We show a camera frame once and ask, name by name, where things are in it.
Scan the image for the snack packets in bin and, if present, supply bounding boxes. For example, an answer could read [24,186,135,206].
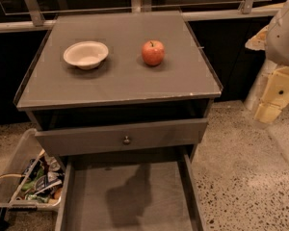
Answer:
[15,150,65,205]

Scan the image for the round metal drawer knob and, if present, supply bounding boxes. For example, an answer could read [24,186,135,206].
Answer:
[123,136,131,145]

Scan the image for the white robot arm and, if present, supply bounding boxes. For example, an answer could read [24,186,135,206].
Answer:
[245,0,289,124]

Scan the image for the grey top drawer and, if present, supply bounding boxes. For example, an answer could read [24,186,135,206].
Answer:
[36,118,208,156]

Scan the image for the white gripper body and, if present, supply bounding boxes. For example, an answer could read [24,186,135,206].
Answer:
[265,0,289,66]

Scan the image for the open grey middle drawer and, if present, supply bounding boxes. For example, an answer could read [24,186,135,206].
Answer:
[55,151,205,231]

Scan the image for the red apple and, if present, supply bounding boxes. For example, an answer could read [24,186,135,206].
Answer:
[142,40,165,66]

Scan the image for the clear plastic bin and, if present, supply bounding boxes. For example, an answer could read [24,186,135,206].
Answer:
[0,129,61,210]

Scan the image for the metal railing with glass panel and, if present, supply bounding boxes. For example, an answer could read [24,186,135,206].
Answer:
[0,0,286,33]

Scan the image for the grey drawer cabinet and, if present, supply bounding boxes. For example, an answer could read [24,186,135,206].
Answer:
[13,11,223,162]

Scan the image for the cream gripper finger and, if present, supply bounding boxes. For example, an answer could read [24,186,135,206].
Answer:
[254,66,289,123]
[245,26,268,51]

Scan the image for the white paper bowl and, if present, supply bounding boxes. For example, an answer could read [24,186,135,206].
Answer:
[63,41,109,70]

